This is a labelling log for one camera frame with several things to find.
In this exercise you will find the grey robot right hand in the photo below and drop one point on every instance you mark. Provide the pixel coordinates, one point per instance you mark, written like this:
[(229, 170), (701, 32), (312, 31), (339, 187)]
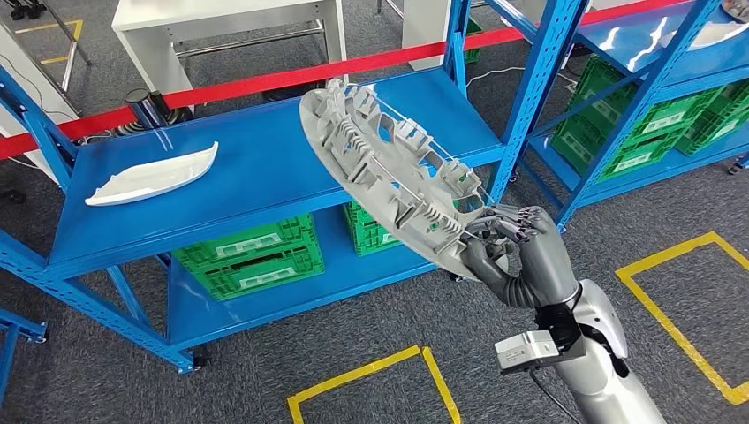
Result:
[(544, 257)]

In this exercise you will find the silver plastic hubcap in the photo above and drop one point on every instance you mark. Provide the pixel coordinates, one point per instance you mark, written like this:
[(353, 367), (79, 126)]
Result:
[(374, 152), (738, 9)]

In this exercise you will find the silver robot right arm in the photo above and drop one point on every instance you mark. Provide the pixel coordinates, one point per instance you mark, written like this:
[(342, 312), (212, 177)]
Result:
[(602, 380)]

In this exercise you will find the blue metal shelf rack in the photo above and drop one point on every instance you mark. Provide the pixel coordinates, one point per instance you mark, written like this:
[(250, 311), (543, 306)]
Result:
[(234, 175), (629, 73), (23, 327)]

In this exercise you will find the yellow floor tape square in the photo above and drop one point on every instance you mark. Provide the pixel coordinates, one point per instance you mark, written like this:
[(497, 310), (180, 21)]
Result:
[(665, 254), (354, 375)]

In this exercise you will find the white desk side panel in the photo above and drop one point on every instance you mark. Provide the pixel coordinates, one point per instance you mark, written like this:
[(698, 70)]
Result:
[(29, 88), (424, 29)]

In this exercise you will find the white plastic mirror cover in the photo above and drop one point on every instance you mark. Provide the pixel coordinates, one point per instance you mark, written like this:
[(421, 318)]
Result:
[(708, 35), (158, 175)]

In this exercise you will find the red barrier belt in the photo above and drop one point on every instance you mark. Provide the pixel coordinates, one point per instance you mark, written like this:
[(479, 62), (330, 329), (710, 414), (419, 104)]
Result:
[(234, 89)]

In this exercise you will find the white desk with chrome bars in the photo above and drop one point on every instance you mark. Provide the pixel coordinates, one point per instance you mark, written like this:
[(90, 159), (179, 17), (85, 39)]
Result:
[(222, 9)]

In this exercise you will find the black ribbed round base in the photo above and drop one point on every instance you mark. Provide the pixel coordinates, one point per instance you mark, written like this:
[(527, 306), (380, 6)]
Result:
[(120, 130)]

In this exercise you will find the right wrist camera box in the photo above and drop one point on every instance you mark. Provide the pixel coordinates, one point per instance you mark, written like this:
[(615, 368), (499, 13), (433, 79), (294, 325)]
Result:
[(526, 350)]

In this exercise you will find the black stanchion post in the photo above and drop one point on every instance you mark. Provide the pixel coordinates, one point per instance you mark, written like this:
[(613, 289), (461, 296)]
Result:
[(140, 108)]

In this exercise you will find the chrome metal frame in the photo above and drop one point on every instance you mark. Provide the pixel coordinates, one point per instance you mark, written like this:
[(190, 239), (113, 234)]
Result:
[(67, 35)]

